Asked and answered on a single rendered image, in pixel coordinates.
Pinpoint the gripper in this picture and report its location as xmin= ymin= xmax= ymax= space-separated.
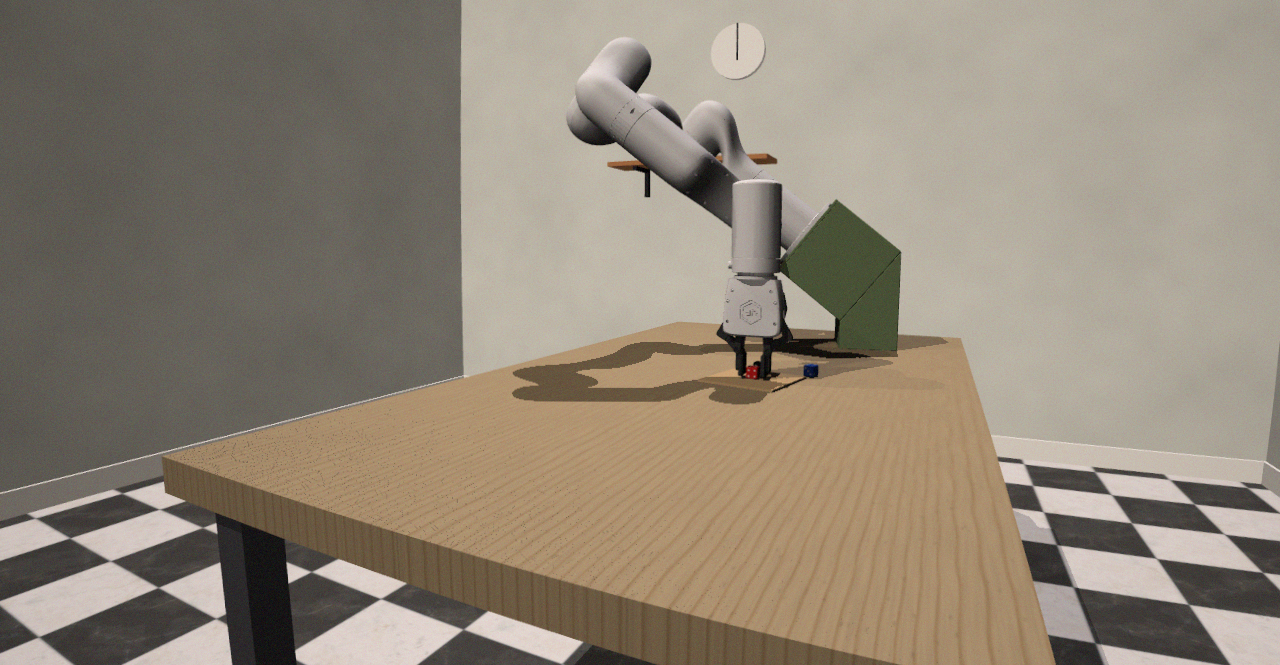
xmin=716 ymin=275 xmax=794 ymax=379

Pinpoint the tan flat mat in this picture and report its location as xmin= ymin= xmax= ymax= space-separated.
xmin=698 ymin=368 xmax=806 ymax=393

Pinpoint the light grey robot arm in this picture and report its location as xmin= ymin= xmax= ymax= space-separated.
xmin=566 ymin=37 xmax=829 ymax=278

